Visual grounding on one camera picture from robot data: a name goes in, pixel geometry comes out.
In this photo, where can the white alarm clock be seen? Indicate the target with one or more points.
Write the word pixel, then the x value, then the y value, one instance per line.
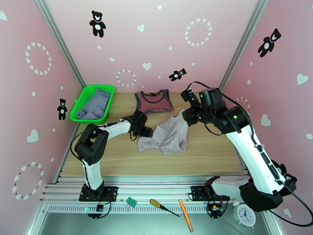
pixel 244 216

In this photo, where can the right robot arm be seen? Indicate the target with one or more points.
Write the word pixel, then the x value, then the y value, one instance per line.
pixel 247 148

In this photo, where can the perforated metal tray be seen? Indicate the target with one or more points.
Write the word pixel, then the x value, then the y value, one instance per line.
pixel 146 224

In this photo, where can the aluminium rail base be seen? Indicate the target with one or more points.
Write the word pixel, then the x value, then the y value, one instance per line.
pixel 151 190

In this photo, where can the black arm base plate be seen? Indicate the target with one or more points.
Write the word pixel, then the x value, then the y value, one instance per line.
pixel 111 192
pixel 196 192

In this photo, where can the pale pink garment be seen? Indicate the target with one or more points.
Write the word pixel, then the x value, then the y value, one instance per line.
pixel 168 136

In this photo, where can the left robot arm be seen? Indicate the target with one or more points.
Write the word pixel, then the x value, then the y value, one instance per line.
pixel 117 127

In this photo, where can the small black circuit board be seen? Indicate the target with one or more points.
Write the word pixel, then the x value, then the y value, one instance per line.
pixel 99 208
pixel 215 209

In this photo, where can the green plastic basket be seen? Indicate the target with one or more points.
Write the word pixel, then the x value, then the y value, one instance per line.
pixel 80 104

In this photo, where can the black bear wall sticker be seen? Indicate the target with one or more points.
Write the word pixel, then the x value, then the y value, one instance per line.
pixel 62 109
pixel 176 75
pixel 97 26
pixel 291 179
pixel 267 44
pixel 282 168

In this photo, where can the red tank top navy trim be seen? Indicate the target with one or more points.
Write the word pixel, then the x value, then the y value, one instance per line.
pixel 156 104

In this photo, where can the lavender grey garment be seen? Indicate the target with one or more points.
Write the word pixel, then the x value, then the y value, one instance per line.
pixel 95 104

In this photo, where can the orange pen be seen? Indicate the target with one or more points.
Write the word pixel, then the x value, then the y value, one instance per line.
pixel 185 214

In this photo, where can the aluminium frame post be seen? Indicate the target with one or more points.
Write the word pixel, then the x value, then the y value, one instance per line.
pixel 244 43
pixel 61 43

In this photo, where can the green binder clip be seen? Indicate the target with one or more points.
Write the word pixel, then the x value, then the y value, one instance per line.
pixel 131 201

